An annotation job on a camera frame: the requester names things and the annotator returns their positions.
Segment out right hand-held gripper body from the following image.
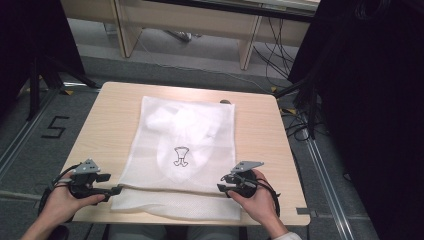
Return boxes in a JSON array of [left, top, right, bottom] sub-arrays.
[[229, 161, 265, 198]]

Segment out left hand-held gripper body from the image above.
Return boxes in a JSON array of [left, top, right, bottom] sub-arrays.
[[68, 158, 101, 200]]

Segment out white mesh laundry bag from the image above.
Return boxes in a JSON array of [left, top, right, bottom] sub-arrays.
[[110, 95, 243, 222]]

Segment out person's right hand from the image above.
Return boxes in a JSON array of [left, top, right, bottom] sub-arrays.
[[228, 169, 282, 232]]

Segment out person's left hand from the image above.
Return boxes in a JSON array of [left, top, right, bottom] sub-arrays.
[[43, 171, 106, 228]]

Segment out white garment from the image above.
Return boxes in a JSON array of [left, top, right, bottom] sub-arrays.
[[144, 101, 223, 184]]

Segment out black tripod stand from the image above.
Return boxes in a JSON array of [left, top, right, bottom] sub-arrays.
[[274, 71, 327, 140], [25, 54, 102, 122]]

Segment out black curtain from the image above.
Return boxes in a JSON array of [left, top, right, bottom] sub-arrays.
[[0, 0, 86, 116], [288, 0, 424, 240]]

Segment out grey power strip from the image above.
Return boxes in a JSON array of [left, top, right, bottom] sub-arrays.
[[163, 29, 202, 43]]

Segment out beige wooden desk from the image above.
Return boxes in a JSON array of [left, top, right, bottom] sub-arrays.
[[59, 0, 322, 71]]

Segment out metal floor rail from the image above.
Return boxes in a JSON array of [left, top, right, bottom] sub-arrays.
[[301, 129, 356, 240], [0, 89, 58, 181]]

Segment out black floor cables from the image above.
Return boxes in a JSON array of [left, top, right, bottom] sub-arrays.
[[279, 105, 332, 142]]

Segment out white floor cable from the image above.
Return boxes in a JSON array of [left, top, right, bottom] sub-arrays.
[[133, 29, 268, 95]]

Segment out hanging black cables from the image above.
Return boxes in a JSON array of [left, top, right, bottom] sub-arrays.
[[252, 16, 301, 88]]

